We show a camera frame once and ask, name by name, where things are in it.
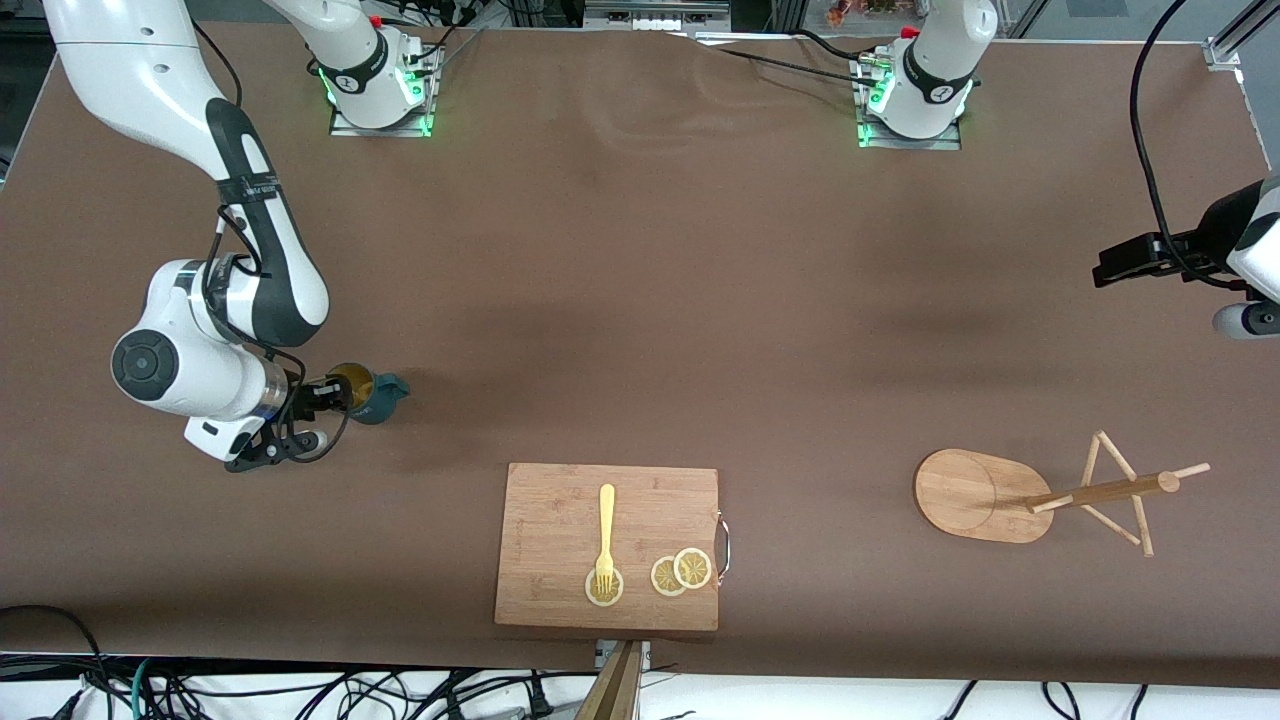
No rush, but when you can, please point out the teal ribbed plastic cup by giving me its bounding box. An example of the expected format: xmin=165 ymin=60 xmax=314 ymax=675
xmin=328 ymin=363 xmax=412 ymax=426

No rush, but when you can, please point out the wooden cup rack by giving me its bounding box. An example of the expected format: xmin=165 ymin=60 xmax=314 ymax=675
xmin=913 ymin=431 xmax=1212 ymax=558

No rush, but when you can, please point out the bamboo cutting board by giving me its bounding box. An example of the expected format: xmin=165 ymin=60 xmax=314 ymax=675
xmin=494 ymin=462 xmax=732 ymax=632

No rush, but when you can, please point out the yellow plastic fork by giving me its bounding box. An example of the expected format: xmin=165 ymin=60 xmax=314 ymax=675
xmin=594 ymin=484 xmax=617 ymax=598

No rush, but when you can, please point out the brown table cover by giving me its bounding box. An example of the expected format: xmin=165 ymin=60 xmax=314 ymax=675
xmin=0 ymin=20 xmax=1280 ymax=691

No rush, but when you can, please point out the colourful small objects heap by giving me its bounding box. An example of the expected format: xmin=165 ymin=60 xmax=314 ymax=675
xmin=826 ymin=0 xmax=906 ymax=27

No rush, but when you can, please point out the wooden beam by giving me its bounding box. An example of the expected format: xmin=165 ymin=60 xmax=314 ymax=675
xmin=575 ymin=640 xmax=643 ymax=720

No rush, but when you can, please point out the white power strip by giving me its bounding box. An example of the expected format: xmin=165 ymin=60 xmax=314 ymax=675
xmin=585 ymin=0 xmax=732 ymax=37

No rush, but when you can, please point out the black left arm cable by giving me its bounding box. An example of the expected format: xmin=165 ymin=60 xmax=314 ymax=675
xmin=1129 ymin=0 xmax=1261 ymax=291

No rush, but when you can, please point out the aluminium frame profile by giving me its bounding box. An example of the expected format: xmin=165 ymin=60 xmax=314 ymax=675
xmin=1204 ymin=0 xmax=1280 ymax=71

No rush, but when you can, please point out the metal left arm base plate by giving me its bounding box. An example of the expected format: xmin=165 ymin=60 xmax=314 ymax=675
xmin=857 ymin=55 xmax=963 ymax=151

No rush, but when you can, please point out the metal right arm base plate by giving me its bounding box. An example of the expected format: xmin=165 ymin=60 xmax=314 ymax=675
xmin=330 ymin=45 xmax=437 ymax=138

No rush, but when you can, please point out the black cable on table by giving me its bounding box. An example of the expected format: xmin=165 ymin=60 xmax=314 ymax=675
xmin=697 ymin=42 xmax=883 ymax=87
xmin=793 ymin=28 xmax=886 ymax=67

